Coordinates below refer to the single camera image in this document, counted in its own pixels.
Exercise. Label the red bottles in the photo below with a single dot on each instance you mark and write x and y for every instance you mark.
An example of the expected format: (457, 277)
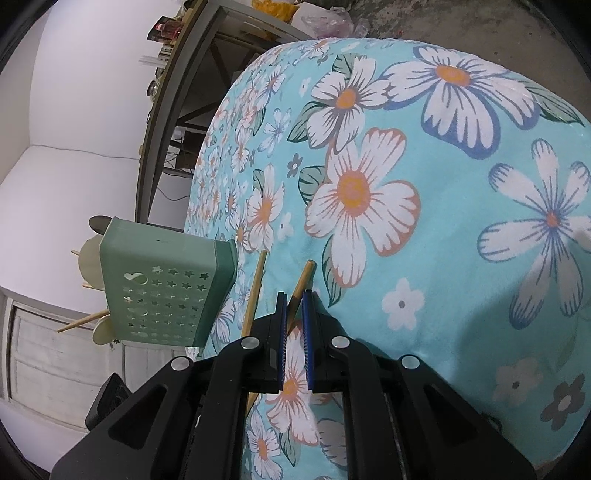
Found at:
(166, 30)

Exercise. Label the pale pink plastic bag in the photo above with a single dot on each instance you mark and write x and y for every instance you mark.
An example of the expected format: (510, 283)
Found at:
(332, 25)

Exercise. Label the pale green rice paddle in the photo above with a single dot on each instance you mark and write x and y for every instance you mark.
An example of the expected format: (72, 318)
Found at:
(88, 265)

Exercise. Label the long grey desk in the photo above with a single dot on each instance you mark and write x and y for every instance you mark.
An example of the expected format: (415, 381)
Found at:
(161, 120)

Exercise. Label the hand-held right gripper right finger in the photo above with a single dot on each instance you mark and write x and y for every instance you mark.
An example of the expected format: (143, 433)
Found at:
(308, 346)

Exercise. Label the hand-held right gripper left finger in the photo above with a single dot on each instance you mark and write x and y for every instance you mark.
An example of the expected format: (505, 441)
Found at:
(282, 346)

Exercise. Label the pale green round ladle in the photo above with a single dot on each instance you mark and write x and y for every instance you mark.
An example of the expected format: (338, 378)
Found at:
(101, 332)

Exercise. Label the white panelled door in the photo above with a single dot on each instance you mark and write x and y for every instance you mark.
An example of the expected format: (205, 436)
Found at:
(51, 360)

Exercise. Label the large metal serving spoon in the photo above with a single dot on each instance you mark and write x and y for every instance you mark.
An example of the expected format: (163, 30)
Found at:
(98, 224)

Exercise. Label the floral turquoise blanket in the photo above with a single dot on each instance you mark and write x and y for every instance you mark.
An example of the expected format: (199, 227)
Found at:
(415, 230)

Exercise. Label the yellow plastic bag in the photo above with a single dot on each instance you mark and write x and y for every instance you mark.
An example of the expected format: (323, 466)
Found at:
(274, 8)

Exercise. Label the pile of wooden chopsticks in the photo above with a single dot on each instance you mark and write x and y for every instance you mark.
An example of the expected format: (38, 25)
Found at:
(83, 321)

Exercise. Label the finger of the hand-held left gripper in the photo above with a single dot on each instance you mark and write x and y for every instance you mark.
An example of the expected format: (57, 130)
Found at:
(108, 399)

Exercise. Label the green perforated utensil holder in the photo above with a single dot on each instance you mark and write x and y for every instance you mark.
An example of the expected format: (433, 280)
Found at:
(161, 277)

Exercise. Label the light wooden chopstick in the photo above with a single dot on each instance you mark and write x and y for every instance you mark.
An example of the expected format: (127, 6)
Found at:
(302, 281)
(256, 286)

